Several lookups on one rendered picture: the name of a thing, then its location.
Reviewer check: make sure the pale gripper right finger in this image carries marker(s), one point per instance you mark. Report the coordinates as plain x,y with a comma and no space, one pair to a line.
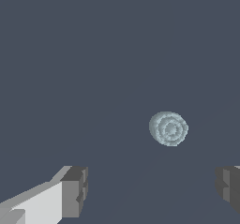
230,184

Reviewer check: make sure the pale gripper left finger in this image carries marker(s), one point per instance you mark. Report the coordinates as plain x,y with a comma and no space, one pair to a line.
47,199

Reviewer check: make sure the pale grey ringed round object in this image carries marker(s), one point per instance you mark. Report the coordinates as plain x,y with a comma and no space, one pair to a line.
168,128

